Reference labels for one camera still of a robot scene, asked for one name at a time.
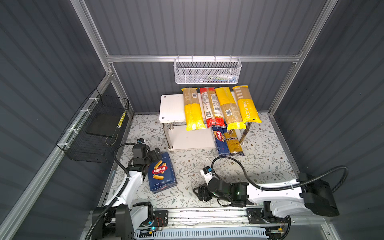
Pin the yellow clear spaghetti bag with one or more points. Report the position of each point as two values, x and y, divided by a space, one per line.
193 113

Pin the black wire basket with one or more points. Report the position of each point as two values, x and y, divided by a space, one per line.
94 135

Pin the items in white basket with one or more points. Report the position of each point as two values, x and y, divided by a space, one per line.
216 79

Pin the white wire mesh basket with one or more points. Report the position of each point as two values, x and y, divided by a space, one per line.
188 70

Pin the yellow Pastatime spaghetti bag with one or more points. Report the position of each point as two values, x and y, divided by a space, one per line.
246 105

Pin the blue yellow spaghetti bag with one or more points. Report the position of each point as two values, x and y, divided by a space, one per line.
233 143

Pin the yellow barcode spaghetti bag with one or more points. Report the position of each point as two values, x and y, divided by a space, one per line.
230 109

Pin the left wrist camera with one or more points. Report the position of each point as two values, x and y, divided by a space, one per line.
141 141

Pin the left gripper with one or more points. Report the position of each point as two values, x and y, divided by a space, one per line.
153 158

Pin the red yellow spaghetti bag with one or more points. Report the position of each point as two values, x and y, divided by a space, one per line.
212 108

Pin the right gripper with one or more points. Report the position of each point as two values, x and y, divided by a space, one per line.
203 187

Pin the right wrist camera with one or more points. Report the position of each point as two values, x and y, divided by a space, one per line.
207 172

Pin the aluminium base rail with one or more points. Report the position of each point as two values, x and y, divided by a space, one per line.
214 218

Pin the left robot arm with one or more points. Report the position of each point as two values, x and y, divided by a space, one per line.
118 213

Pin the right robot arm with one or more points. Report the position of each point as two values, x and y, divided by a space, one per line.
279 200

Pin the blue Barilla pasta box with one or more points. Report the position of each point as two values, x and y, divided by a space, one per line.
161 174

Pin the white two-tier shelf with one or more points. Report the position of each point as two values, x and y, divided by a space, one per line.
172 118

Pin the blue Barilla spaghetti box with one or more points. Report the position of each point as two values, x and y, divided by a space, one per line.
220 141

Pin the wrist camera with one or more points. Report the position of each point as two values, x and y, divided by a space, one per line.
207 172
141 141

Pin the yellow brush in basket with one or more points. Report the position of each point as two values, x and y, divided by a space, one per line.
121 119

